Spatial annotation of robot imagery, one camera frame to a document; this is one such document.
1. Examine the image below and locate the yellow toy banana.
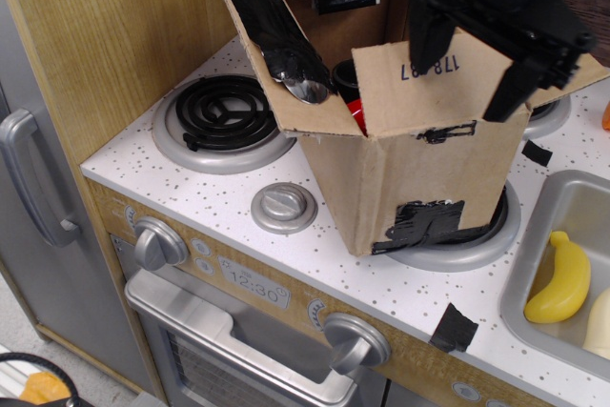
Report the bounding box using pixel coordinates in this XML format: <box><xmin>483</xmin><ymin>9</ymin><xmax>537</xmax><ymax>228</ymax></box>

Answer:
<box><xmin>524</xmin><ymin>231</ymin><xmax>591</xmax><ymax>324</ymax></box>

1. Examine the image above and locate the black tape piece on counter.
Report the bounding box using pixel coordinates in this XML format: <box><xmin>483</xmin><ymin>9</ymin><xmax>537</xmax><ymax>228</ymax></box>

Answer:
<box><xmin>429</xmin><ymin>303</ymin><xmax>478</xmax><ymax>353</ymax></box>

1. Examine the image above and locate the orange object on floor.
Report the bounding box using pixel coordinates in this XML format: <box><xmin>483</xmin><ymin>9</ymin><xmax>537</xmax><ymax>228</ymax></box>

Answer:
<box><xmin>18</xmin><ymin>372</ymin><xmax>71</xmax><ymax>405</ymax></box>

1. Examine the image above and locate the black coil stove burner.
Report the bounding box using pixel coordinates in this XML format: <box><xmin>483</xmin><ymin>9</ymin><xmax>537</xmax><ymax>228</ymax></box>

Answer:
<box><xmin>175</xmin><ymin>75</ymin><xmax>276</xmax><ymax>152</ymax></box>

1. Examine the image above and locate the silver fridge door handle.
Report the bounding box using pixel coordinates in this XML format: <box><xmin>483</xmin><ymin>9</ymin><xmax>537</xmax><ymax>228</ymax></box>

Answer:
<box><xmin>1</xmin><ymin>109</ymin><xmax>80</xmax><ymax>248</ymax></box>

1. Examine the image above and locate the silver toy sink basin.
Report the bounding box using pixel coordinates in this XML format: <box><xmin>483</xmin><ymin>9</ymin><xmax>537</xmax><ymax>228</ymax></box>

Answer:
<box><xmin>500</xmin><ymin>171</ymin><xmax>609</xmax><ymax>379</ymax></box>

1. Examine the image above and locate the brown cardboard box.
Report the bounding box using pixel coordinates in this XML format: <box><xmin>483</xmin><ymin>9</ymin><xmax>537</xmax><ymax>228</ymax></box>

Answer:
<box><xmin>224</xmin><ymin>0</ymin><xmax>607</xmax><ymax>256</ymax></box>

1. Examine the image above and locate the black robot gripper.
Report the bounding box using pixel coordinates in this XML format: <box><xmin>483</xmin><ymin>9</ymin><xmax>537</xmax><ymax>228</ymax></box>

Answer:
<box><xmin>408</xmin><ymin>0</ymin><xmax>595</xmax><ymax>122</ymax></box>

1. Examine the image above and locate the silver round countertop knob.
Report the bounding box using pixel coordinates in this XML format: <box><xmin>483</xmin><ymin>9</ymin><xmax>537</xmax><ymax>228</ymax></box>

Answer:
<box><xmin>251</xmin><ymin>182</ymin><xmax>318</xmax><ymax>234</ymax></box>

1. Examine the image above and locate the silver oven knob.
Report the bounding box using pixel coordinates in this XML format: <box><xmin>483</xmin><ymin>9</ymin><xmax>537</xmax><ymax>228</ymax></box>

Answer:
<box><xmin>323</xmin><ymin>313</ymin><xmax>391</xmax><ymax>375</ymax></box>
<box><xmin>134</xmin><ymin>216</ymin><xmax>189</xmax><ymax>272</ymax></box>

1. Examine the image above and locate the silver spoon taped on flap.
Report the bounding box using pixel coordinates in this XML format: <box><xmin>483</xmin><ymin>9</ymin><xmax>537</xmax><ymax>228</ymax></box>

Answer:
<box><xmin>276</xmin><ymin>72</ymin><xmax>331</xmax><ymax>105</ymax></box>

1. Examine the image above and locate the silver oven door handle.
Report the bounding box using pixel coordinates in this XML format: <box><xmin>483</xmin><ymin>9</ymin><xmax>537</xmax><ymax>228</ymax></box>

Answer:
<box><xmin>125</xmin><ymin>271</ymin><xmax>362</xmax><ymax>406</ymax></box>

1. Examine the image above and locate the cream toy food piece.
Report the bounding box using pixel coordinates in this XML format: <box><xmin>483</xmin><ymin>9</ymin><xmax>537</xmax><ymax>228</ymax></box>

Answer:
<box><xmin>582</xmin><ymin>289</ymin><xmax>609</xmax><ymax>359</ymax></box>

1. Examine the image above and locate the silver right oven knob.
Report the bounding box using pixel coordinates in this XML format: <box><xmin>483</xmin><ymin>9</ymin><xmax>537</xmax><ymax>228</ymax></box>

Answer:
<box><xmin>323</xmin><ymin>313</ymin><xmax>391</xmax><ymax>375</ymax></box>

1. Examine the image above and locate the silver burner ring front right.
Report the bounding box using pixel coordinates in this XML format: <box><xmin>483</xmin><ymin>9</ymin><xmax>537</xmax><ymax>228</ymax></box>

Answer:
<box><xmin>383</xmin><ymin>180</ymin><xmax>523</xmax><ymax>274</ymax></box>

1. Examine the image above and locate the silver left oven knob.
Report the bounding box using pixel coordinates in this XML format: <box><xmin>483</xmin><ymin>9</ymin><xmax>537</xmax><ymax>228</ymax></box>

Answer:
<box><xmin>134</xmin><ymin>216</ymin><xmax>189</xmax><ymax>272</ymax></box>

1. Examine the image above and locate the small black tape piece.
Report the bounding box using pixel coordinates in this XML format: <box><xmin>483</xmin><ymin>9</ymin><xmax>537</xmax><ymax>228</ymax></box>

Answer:
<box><xmin>521</xmin><ymin>139</ymin><xmax>553</xmax><ymax>168</ymax></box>

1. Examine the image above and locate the black cup in box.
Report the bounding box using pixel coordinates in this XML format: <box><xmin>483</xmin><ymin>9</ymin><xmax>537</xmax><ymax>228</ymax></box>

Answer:
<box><xmin>332</xmin><ymin>59</ymin><xmax>359</xmax><ymax>103</ymax></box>

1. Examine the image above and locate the orange toy item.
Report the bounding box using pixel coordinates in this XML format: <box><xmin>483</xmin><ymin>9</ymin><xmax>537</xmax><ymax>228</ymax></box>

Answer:
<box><xmin>601</xmin><ymin>103</ymin><xmax>610</xmax><ymax>132</ymax></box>

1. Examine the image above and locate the silver oven door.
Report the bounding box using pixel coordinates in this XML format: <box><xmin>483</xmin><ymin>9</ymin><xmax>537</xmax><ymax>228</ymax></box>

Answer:
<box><xmin>125</xmin><ymin>270</ymin><xmax>386</xmax><ymax>406</ymax></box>

